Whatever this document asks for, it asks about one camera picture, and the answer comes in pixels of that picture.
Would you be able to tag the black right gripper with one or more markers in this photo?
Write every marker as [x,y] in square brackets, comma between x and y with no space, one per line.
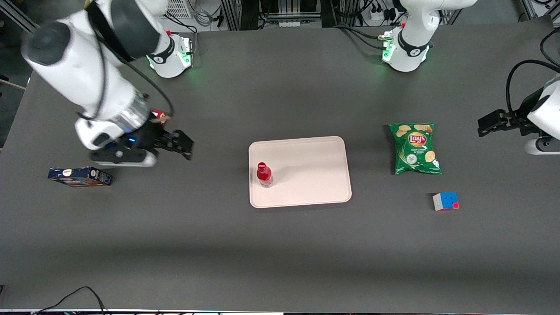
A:
[152,135]

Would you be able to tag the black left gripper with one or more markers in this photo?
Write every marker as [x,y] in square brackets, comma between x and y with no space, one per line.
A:
[517,121]

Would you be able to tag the red coke bottle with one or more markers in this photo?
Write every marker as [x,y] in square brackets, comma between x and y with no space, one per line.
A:
[264,175]

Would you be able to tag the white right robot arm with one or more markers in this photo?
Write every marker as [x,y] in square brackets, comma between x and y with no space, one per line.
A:
[83,70]

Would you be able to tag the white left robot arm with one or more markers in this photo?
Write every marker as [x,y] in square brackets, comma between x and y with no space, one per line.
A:
[411,48]

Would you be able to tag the white plastic tray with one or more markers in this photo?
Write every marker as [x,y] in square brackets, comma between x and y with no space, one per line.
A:
[310,170]

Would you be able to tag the green Lay's chips bag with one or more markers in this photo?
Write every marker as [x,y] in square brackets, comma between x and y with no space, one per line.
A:
[415,151]

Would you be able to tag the Rubik's cube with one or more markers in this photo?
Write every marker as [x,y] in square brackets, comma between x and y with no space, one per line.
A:
[446,201]

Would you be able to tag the dark blue snack box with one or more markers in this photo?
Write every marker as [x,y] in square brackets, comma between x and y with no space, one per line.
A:
[78,176]

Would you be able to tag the white vented box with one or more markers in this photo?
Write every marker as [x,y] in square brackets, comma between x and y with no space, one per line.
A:
[180,8]

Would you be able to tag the white power strip with plugs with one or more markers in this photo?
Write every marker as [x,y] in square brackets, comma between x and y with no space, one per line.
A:
[379,13]

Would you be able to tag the small white power strip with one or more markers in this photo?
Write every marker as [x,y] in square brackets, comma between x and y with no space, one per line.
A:
[289,23]

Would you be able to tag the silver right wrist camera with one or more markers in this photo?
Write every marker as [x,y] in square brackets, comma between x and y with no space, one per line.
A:
[127,158]

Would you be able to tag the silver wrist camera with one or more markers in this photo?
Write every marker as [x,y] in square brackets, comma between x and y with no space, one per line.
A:
[127,158]
[544,146]

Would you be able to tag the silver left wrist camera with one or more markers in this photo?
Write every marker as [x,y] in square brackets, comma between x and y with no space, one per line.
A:
[544,146]

